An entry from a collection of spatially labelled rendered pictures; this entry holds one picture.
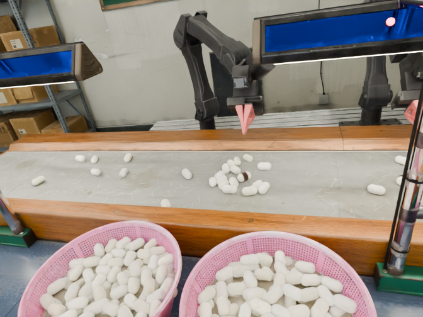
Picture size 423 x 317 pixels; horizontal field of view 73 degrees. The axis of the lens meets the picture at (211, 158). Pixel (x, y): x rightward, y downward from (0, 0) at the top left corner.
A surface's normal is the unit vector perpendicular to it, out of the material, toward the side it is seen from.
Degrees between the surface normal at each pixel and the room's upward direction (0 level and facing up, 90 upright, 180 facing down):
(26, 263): 0
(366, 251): 90
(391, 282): 90
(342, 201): 0
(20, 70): 58
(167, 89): 90
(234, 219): 0
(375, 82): 72
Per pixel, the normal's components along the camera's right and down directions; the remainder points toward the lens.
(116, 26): -0.16, 0.49
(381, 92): -0.18, 0.21
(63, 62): -0.29, -0.04
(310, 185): -0.14, -0.87
